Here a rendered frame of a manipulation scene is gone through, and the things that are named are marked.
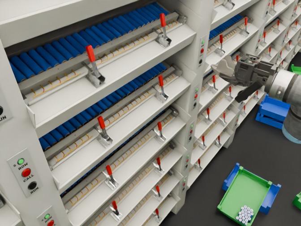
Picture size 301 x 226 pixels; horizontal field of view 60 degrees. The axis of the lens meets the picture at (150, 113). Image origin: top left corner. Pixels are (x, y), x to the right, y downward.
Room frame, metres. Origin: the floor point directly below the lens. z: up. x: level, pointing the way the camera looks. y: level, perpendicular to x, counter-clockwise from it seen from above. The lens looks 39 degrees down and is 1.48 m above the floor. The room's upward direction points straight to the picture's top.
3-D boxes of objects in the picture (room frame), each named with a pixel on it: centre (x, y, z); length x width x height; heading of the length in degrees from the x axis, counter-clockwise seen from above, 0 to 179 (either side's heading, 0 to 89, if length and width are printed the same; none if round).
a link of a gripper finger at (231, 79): (0.74, -0.27, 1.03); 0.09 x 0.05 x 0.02; 51
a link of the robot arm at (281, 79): (0.67, -0.40, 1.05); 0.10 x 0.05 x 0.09; 141
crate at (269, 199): (1.01, -0.65, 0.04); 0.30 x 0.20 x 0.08; 51
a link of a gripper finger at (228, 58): (0.80, -0.26, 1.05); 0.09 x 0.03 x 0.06; 51
